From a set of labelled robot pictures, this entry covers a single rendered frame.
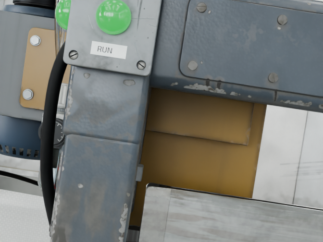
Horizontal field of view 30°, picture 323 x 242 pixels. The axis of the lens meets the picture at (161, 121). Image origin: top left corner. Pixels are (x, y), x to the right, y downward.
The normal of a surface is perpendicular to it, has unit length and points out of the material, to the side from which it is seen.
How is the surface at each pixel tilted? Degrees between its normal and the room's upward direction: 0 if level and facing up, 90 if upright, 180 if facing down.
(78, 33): 90
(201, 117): 90
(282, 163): 91
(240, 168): 90
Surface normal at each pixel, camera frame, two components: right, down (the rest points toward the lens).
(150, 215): 0.26, 0.09
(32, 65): 0.00, 0.05
